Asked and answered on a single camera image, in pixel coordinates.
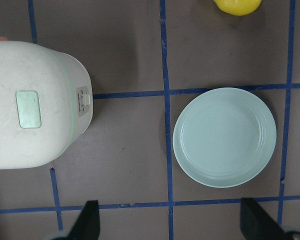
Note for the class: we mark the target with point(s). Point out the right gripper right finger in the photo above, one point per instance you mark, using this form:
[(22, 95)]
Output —
[(257, 224)]

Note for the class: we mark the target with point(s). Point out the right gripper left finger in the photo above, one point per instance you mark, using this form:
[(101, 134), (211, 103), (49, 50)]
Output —
[(87, 226)]

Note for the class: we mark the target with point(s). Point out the white rice cooker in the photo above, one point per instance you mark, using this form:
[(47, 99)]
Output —
[(46, 103)]

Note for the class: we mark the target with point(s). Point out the green plate near right arm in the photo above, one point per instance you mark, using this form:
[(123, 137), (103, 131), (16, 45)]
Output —
[(224, 137)]

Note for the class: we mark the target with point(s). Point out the yellow toy bell pepper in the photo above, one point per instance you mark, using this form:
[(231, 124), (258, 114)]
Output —
[(238, 7)]

